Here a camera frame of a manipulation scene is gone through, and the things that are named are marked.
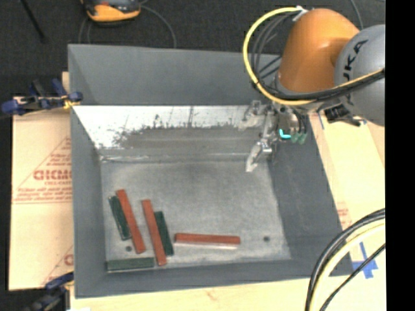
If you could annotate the black cylinder on white bracket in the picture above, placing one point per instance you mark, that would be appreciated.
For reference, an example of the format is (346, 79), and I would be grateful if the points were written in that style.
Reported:
(337, 112)

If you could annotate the grey metal bin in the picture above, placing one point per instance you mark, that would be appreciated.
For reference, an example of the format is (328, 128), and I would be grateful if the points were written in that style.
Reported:
(201, 190)

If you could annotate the white flat block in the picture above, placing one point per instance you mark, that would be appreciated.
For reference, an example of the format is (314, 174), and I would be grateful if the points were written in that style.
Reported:
(204, 246)

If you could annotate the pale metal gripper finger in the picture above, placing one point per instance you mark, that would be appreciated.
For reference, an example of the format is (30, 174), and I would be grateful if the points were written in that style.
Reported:
(251, 119)
(256, 155)

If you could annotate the red-brown flat block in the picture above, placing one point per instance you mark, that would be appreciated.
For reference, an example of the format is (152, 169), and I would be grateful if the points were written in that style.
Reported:
(131, 222)
(207, 238)
(154, 232)

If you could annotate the dark green flat block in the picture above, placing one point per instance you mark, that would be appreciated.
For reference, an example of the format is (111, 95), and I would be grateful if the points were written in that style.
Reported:
(164, 235)
(129, 263)
(118, 219)

